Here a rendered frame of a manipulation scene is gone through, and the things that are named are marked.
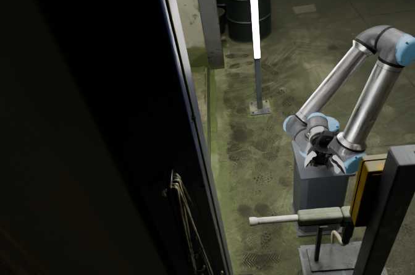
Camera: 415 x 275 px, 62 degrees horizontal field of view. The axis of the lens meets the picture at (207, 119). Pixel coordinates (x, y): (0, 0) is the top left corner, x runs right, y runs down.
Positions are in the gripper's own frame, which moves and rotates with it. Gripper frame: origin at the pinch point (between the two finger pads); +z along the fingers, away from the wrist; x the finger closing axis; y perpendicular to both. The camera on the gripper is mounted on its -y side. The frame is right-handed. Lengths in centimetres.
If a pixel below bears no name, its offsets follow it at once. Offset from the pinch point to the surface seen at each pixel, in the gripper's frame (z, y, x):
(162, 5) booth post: 45, -70, 51
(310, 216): 17.7, 7.8, 5.0
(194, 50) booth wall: -253, 80, 100
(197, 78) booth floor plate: -236, 105, 92
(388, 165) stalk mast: 38, -37, -1
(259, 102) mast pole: -186, 92, 21
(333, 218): 17.5, 6.8, -2.7
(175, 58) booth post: 44, -60, 49
